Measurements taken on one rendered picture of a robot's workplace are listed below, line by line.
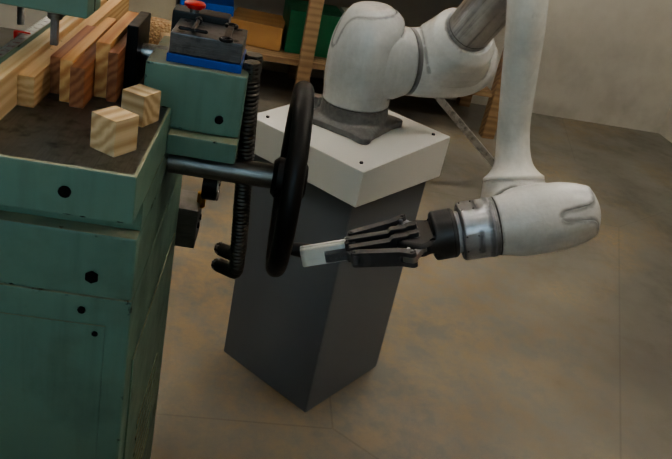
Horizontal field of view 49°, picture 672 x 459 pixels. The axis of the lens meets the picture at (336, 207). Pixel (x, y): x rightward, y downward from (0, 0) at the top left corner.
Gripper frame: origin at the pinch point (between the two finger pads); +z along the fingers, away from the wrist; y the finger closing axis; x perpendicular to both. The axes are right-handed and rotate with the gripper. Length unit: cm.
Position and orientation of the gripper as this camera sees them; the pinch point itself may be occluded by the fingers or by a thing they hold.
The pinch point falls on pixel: (324, 252)
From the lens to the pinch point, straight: 112.8
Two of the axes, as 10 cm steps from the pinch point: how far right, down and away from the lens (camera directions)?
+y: 0.5, 4.4, -9.0
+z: -9.9, 1.6, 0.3
